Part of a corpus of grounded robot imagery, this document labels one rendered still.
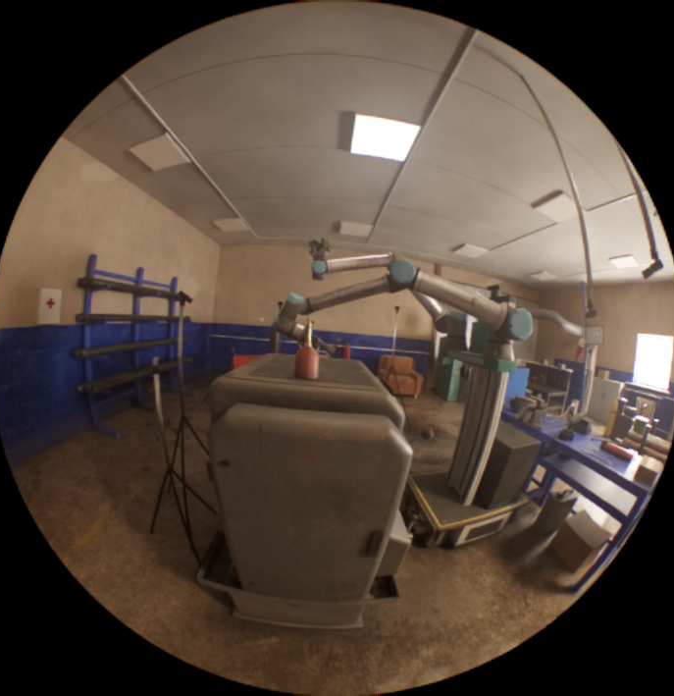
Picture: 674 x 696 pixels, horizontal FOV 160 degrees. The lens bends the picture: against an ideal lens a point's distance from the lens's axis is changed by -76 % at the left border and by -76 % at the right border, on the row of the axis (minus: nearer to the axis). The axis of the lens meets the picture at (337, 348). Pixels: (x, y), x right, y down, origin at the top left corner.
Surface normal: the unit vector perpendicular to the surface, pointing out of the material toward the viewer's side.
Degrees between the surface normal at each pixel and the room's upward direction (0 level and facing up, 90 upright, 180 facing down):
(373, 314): 90
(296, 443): 90
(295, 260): 90
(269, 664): 0
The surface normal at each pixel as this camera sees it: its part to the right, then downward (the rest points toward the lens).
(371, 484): 0.04, 0.09
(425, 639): 0.08, -0.99
